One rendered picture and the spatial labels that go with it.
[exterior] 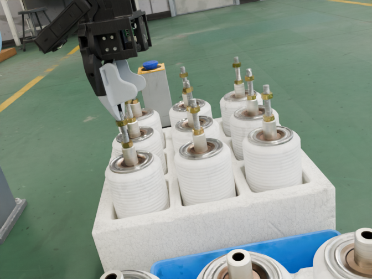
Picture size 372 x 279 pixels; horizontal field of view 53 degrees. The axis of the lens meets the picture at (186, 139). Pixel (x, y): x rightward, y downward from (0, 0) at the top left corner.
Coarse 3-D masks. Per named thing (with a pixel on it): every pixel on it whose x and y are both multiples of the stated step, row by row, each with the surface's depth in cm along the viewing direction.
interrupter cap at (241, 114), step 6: (240, 108) 76; (246, 108) 75; (264, 108) 74; (234, 114) 73; (240, 114) 73; (246, 114) 73; (258, 114) 72; (264, 114) 71; (246, 120) 70; (252, 120) 70
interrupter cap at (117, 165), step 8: (136, 152) 65; (144, 152) 64; (112, 160) 63; (120, 160) 63; (144, 160) 62; (152, 160) 61; (112, 168) 60; (120, 168) 60; (128, 168) 60; (136, 168) 59
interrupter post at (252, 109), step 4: (248, 100) 72; (252, 100) 71; (256, 100) 71; (248, 104) 72; (252, 104) 71; (256, 104) 72; (248, 108) 72; (252, 108) 72; (256, 108) 72; (248, 112) 73; (252, 112) 72; (256, 112) 72
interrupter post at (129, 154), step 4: (124, 148) 60; (128, 148) 60; (132, 148) 60; (124, 152) 60; (128, 152) 60; (132, 152) 61; (124, 156) 61; (128, 156) 61; (132, 156) 61; (136, 156) 62; (128, 160) 61; (132, 160) 61; (136, 160) 62; (128, 164) 61; (132, 164) 61
